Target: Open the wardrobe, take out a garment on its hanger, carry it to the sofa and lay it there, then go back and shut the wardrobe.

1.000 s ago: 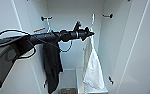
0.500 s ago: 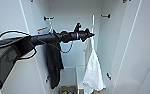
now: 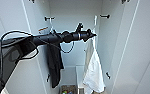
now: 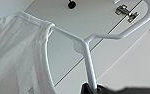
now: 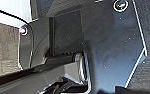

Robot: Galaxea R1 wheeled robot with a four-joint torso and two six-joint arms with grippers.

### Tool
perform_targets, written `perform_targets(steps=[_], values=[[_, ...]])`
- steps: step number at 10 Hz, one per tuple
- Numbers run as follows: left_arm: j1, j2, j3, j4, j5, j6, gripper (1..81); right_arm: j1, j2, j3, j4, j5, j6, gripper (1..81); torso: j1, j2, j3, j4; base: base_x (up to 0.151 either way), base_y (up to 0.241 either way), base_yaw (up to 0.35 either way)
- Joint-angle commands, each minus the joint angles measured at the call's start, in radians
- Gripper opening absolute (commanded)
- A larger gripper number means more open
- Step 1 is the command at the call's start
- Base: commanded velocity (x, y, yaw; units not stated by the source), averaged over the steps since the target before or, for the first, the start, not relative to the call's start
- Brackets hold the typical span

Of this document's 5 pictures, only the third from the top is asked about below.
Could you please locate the white inner shelf box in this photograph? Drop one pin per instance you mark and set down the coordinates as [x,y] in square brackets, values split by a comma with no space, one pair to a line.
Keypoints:
[79,75]

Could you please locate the white wardrobe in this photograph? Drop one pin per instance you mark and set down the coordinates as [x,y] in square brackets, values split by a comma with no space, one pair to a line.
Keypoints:
[74,33]

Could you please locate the black hanging garment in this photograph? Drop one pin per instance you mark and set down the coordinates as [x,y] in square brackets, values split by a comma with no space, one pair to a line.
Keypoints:
[54,63]

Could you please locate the white clothes hanger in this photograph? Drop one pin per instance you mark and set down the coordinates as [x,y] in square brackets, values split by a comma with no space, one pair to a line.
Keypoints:
[95,25]
[51,25]

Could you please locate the black wardrobe hook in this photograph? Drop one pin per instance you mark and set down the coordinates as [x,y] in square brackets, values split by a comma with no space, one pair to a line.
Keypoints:
[105,16]
[48,18]

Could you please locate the black door hinge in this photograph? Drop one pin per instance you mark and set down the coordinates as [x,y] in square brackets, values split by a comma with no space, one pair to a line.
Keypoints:
[32,1]
[125,1]

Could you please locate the white shirt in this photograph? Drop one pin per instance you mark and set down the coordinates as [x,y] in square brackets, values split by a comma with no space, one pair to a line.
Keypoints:
[92,73]

